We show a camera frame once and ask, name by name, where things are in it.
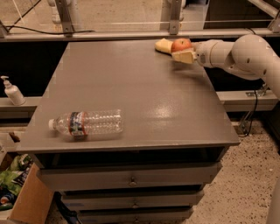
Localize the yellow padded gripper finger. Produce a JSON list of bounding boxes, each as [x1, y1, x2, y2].
[[171, 50, 197, 64]]

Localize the white pump dispenser bottle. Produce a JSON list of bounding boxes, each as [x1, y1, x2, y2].
[[1, 75, 25, 106]]

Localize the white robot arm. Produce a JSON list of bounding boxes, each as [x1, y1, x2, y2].
[[182, 34, 280, 224]]

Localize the grey drawer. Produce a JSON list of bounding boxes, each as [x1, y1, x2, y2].
[[78, 206, 193, 224], [38, 162, 221, 192], [62, 191, 204, 211]]

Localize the grey drawer cabinet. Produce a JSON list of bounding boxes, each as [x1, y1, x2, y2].
[[17, 38, 242, 224]]

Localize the snack bags in box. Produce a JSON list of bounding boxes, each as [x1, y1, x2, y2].
[[0, 154, 33, 211]]

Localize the red apple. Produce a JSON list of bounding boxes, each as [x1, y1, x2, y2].
[[171, 38, 193, 53]]

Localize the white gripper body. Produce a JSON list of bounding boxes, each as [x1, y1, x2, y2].
[[192, 40, 214, 68]]

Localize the cardboard box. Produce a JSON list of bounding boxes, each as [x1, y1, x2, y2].
[[0, 154, 53, 224]]

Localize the bottom grey drawer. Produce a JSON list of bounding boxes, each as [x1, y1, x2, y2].
[[78, 206, 193, 224]]

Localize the black cable on rail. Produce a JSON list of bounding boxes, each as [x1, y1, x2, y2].
[[5, 0, 96, 36]]

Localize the yellow sponge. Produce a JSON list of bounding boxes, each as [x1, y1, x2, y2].
[[155, 38, 172, 54]]

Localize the clear plastic water bottle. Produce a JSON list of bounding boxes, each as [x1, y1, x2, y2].
[[48, 109, 123, 137]]

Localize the middle grey drawer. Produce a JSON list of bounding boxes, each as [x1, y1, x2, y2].
[[62, 191, 204, 211]]

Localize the top grey drawer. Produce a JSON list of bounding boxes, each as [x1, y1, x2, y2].
[[38, 162, 221, 192]]

